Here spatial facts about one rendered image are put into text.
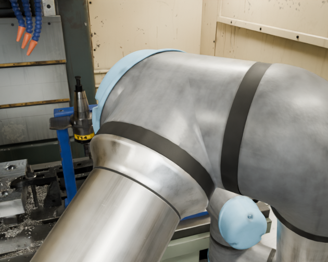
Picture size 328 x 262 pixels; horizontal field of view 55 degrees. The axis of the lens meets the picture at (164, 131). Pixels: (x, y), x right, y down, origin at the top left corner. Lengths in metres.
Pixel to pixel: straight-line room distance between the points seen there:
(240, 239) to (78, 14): 1.10
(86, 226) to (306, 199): 0.16
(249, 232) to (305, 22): 0.81
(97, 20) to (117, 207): 1.57
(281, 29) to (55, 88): 0.92
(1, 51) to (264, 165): 1.23
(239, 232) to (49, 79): 1.06
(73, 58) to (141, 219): 1.22
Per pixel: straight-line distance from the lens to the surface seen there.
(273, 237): 1.16
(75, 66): 1.42
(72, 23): 1.39
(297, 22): 1.22
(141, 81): 0.27
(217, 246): 0.60
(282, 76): 0.25
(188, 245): 0.96
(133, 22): 1.79
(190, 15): 1.88
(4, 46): 1.37
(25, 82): 1.40
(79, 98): 0.79
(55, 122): 0.83
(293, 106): 0.23
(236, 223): 0.52
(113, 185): 0.24
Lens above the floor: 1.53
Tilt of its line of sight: 25 degrees down
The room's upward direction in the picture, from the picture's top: straight up
